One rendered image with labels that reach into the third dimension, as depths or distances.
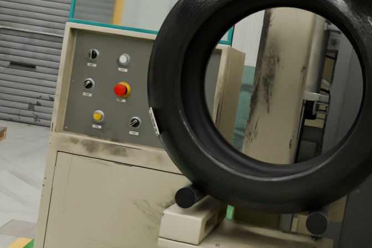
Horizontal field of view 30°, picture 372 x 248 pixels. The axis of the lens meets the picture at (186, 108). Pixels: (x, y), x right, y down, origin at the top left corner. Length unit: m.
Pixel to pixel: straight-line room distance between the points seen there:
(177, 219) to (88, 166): 0.84
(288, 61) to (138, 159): 0.67
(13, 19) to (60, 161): 8.75
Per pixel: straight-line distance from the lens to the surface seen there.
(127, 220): 2.28
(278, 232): 1.78
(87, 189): 2.31
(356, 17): 1.44
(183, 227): 1.50
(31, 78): 10.91
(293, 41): 1.82
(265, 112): 1.82
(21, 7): 11.00
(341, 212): 1.81
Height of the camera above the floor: 1.17
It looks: 3 degrees down
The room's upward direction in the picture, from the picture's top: 9 degrees clockwise
